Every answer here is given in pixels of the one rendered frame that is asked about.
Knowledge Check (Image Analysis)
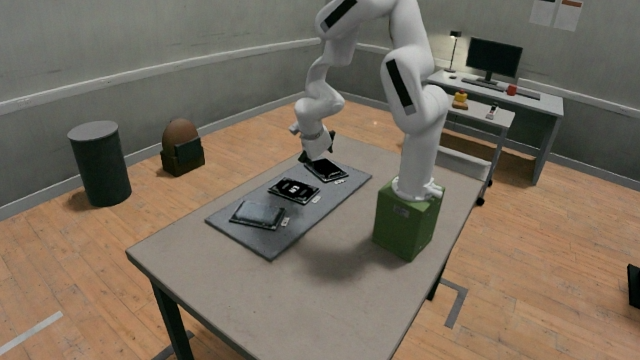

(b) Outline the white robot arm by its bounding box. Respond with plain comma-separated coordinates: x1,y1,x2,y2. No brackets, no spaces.
289,0,449,202

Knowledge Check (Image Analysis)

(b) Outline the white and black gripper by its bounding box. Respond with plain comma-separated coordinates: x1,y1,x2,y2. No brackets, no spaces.
298,125,336,169

